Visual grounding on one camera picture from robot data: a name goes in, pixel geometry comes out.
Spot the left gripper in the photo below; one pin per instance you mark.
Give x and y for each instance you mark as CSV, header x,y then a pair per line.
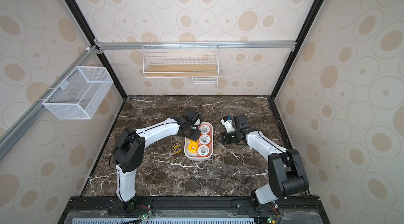
x,y
195,136

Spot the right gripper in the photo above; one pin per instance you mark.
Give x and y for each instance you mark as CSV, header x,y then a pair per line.
x,y
227,137

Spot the orange tape roll mid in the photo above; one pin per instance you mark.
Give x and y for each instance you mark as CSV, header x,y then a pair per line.
x,y
205,129

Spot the yellow tape roll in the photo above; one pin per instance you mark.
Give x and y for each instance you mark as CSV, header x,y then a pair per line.
x,y
193,147

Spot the orange tape roll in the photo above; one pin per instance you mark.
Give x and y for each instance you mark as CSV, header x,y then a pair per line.
x,y
203,151
204,140

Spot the yellow black roll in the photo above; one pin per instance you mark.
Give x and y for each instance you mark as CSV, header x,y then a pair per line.
x,y
176,148

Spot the white plastic storage box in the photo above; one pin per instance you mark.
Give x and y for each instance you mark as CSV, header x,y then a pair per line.
x,y
194,156

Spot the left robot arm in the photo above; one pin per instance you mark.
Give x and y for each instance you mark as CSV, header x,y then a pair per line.
x,y
129,150

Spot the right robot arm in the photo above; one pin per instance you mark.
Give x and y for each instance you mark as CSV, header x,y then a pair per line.
x,y
286,173

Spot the white mesh basket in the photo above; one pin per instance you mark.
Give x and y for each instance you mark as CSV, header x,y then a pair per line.
x,y
80,93

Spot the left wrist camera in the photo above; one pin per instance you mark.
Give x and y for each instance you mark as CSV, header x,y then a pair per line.
x,y
197,120

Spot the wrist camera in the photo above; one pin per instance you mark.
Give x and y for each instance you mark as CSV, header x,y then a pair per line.
x,y
227,122
197,120

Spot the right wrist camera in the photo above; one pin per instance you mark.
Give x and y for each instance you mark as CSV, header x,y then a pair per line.
x,y
227,122

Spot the white wire shelf wood board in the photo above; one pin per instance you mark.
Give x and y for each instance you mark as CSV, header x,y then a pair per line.
x,y
199,64

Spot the aluminium rail back wall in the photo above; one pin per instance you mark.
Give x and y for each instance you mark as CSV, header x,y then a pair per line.
x,y
193,45

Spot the aluminium rail wall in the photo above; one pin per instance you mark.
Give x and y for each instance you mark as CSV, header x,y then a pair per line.
x,y
22,125
193,45

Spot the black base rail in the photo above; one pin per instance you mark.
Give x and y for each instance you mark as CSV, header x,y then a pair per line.
x,y
194,210

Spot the aluminium rail left wall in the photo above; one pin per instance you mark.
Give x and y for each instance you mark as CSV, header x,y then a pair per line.
x,y
22,125

